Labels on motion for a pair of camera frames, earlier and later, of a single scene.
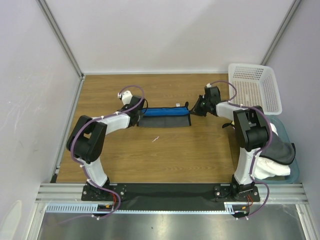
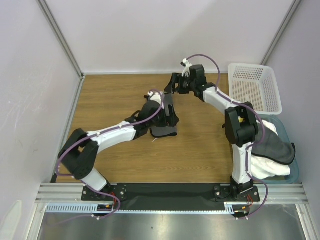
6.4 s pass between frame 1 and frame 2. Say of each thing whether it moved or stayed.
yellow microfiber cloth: stayed
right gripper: moved
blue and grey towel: moved
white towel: stayed
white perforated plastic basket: stayed
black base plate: stayed
